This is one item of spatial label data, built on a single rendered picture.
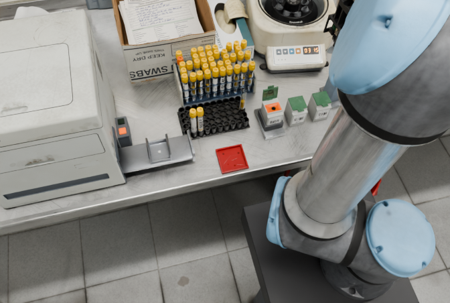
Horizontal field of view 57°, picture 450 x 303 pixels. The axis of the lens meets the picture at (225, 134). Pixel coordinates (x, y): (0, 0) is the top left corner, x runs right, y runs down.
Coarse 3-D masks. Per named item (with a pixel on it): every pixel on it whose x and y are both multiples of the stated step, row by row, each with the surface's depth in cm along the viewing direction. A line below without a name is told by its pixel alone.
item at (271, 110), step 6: (264, 102) 102; (270, 102) 102; (276, 102) 102; (264, 108) 102; (270, 108) 101; (276, 108) 101; (264, 114) 103; (270, 114) 101; (276, 114) 101; (282, 114) 101; (270, 120) 102; (276, 120) 103
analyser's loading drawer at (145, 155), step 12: (144, 144) 99; (156, 144) 99; (168, 144) 96; (180, 144) 99; (192, 144) 97; (120, 156) 97; (132, 156) 97; (144, 156) 97; (156, 156) 98; (168, 156) 98; (180, 156) 98; (192, 156) 98; (132, 168) 96; (144, 168) 96
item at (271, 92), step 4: (268, 88) 100; (272, 88) 100; (276, 88) 100; (264, 92) 100; (268, 92) 100; (272, 92) 101; (276, 92) 101; (264, 96) 101; (268, 96) 102; (272, 96) 102; (276, 96) 103; (264, 100) 102; (268, 100) 102
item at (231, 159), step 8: (240, 144) 104; (216, 152) 102; (224, 152) 103; (232, 152) 103; (240, 152) 103; (224, 160) 102; (232, 160) 102; (240, 160) 102; (224, 168) 101; (232, 168) 101; (240, 168) 100
